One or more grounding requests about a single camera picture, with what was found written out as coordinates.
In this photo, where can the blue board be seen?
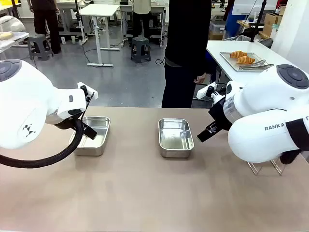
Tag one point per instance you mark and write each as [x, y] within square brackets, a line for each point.
[237, 21]

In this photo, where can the flat metal baking tray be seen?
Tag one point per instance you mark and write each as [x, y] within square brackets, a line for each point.
[229, 59]

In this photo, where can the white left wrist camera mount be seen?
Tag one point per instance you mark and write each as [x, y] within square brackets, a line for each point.
[93, 94]

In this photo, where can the metal tongs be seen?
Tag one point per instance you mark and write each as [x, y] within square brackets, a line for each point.
[257, 66]

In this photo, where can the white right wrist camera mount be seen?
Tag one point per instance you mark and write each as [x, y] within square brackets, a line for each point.
[202, 92]

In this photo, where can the background person dark clothes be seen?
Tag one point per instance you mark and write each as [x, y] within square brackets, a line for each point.
[46, 21]

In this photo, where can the white rounded appliance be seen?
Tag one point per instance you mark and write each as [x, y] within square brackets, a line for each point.
[12, 24]

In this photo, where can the black stand pole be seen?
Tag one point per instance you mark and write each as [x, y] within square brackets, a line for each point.
[258, 21]

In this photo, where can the cardboard box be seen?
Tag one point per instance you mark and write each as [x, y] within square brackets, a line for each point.
[270, 23]

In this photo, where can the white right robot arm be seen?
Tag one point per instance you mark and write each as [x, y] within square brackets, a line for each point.
[260, 96]

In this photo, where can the grey plastic stool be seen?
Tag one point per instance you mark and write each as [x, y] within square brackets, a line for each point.
[39, 46]
[140, 49]

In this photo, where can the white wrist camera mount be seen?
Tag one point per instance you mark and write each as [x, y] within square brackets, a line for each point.
[202, 92]
[93, 94]

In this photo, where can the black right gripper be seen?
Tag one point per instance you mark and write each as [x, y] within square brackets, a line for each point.
[220, 113]

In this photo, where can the steel rectangular container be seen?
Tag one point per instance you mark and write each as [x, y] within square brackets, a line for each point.
[175, 137]
[96, 125]

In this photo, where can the black-sleeved left forearm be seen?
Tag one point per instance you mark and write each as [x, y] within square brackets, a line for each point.
[210, 65]

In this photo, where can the person left hand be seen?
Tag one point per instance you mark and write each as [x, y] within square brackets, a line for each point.
[200, 79]

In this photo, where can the pale bread loaf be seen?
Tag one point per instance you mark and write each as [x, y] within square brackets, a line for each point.
[5, 35]

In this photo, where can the white side table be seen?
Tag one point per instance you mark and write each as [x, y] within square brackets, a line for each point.
[217, 48]

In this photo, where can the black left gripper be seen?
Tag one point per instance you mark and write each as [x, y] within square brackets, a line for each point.
[70, 122]

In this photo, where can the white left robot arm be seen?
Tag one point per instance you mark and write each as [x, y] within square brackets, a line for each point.
[24, 96]

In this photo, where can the background person beige top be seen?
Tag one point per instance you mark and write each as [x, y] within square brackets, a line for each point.
[141, 14]

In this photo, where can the white standing desk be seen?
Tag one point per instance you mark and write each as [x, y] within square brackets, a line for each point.
[99, 12]

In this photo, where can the person in black clothes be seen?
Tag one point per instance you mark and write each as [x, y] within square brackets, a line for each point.
[186, 36]

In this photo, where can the golden croissant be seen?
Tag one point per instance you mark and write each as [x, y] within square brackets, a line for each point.
[245, 60]
[237, 54]

